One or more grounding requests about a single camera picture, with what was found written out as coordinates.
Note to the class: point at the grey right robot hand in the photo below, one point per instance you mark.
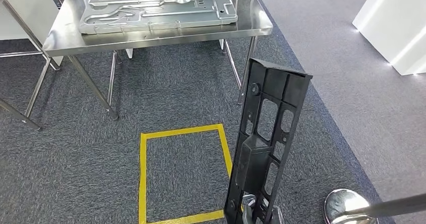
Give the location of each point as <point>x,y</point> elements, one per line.
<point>249,204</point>

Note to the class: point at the yellow floor tape square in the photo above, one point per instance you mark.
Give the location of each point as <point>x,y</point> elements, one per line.
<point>143,176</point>

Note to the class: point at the black plastic frame part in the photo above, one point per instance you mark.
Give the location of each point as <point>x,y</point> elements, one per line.
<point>253,162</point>

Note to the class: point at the white display plinth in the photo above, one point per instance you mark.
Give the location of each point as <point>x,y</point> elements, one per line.
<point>396,23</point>

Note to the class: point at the machined aluminium fixture plate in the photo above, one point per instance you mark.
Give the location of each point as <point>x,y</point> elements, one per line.
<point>166,16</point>

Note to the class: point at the stainless steel workbench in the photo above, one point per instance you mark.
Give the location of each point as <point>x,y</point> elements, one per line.
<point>66,32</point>
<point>20,115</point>

